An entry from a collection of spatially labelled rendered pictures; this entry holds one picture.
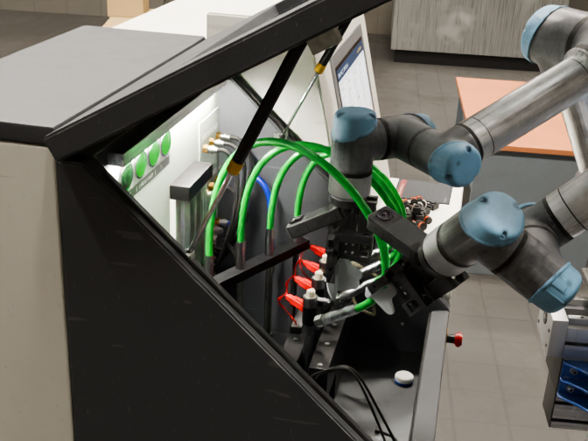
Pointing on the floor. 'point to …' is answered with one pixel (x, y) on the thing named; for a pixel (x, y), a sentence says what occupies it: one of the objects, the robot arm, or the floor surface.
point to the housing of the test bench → (21, 262)
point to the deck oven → (464, 31)
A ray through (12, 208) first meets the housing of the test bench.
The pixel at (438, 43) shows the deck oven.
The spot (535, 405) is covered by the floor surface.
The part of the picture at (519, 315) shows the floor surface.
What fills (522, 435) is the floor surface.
